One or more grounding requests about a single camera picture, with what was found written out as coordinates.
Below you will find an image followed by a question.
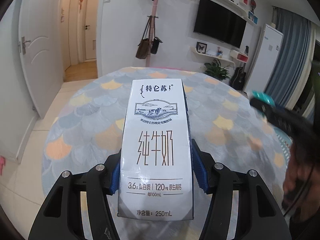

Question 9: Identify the white milk carton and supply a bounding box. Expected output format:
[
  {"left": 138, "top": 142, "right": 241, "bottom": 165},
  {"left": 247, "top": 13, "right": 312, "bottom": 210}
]
[{"left": 118, "top": 79, "right": 194, "bottom": 221}]

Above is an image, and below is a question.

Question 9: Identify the patterned round tablecloth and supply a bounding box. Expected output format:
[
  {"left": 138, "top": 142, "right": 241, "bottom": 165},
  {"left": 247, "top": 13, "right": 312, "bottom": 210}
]
[{"left": 43, "top": 67, "right": 286, "bottom": 239}]

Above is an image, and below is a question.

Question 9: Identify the black acoustic guitar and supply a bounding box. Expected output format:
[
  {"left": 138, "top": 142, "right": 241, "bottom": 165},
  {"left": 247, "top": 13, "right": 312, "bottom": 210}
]
[{"left": 229, "top": 63, "right": 246, "bottom": 90}]

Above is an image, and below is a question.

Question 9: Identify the green potted plant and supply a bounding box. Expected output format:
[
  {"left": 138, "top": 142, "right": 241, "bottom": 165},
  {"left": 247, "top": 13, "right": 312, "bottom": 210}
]
[{"left": 204, "top": 59, "right": 230, "bottom": 81}]

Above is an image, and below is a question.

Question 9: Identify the blue curtain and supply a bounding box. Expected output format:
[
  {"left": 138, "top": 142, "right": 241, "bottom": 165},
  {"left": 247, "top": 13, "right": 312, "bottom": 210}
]
[{"left": 265, "top": 7, "right": 317, "bottom": 110}]

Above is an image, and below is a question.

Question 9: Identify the framed butterfly picture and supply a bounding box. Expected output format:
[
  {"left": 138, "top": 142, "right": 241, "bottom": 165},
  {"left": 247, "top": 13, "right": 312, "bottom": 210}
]
[{"left": 196, "top": 42, "right": 207, "bottom": 54}]

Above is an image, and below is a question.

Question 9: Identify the white open door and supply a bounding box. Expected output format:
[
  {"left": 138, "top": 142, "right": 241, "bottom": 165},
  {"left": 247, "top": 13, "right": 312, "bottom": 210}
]
[{"left": 18, "top": 0, "right": 63, "bottom": 118}]

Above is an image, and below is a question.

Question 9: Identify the brown hanging handbag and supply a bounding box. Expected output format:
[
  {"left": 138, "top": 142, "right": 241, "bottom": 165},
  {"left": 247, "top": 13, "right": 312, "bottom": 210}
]
[{"left": 136, "top": 16, "right": 152, "bottom": 59}]

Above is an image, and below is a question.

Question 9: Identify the black small hanging bag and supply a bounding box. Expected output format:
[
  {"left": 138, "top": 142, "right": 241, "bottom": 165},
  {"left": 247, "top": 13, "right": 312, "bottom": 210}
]
[{"left": 150, "top": 22, "right": 163, "bottom": 55}]

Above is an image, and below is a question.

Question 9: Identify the wooden inner door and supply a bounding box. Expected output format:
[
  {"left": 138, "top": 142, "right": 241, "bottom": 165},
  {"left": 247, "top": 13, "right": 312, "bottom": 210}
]
[{"left": 85, "top": 0, "right": 99, "bottom": 60}]

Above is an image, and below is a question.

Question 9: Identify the pink coat stand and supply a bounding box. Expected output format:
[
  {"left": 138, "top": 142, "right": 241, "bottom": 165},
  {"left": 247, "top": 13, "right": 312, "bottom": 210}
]
[{"left": 145, "top": 0, "right": 158, "bottom": 67}]

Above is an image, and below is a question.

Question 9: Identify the white wall shelf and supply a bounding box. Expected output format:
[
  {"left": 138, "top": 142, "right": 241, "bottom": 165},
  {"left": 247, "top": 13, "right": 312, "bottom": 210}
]
[{"left": 190, "top": 47, "right": 235, "bottom": 65}]

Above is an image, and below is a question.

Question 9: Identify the black wall television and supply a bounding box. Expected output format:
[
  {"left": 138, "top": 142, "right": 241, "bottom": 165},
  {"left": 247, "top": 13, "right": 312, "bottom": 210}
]
[{"left": 194, "top": 0, "right": 246, "bottom": 48}]

